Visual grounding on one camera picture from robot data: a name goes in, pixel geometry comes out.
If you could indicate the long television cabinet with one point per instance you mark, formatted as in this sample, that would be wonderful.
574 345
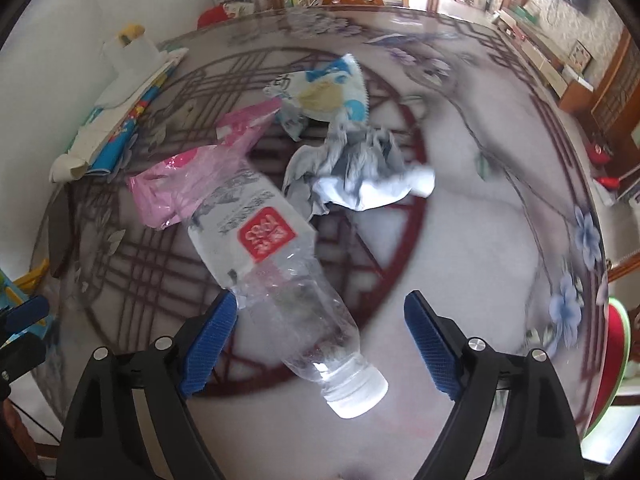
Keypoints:
542 55

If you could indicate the small framed picture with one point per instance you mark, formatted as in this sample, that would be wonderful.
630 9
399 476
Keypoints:
580 56

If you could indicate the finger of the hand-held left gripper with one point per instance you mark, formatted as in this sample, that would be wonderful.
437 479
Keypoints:
27 310
20 355

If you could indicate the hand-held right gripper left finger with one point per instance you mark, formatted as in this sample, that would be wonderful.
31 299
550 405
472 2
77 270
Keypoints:
210 347

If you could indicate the crumpled white paper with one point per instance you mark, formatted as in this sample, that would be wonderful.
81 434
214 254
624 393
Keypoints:
360 175

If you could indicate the blue and white wrapper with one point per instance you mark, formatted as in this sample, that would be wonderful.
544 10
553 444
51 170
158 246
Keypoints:
325 90

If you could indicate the white lamp base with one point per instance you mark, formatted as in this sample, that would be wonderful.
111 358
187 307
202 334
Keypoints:
131 57

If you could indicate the red bag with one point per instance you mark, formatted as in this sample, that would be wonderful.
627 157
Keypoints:
212 16

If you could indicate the stack of children's books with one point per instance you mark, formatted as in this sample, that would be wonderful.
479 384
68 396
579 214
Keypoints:
115 125

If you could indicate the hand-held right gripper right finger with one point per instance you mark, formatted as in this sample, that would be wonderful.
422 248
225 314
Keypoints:
430 347

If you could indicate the blue and green toy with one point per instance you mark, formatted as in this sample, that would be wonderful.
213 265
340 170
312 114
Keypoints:
17 287

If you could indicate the yellow tape roll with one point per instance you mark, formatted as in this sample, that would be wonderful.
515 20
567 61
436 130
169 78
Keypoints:
130 32

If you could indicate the clear plastic bottle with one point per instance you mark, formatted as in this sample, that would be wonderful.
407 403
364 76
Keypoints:
280 280

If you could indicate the red round stool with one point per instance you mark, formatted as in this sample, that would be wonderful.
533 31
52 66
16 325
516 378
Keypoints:
616 360

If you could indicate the red waste bin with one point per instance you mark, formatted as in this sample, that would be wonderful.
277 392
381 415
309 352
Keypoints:
597 152

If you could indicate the pink plastic bag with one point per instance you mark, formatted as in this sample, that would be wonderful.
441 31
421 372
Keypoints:
200 180

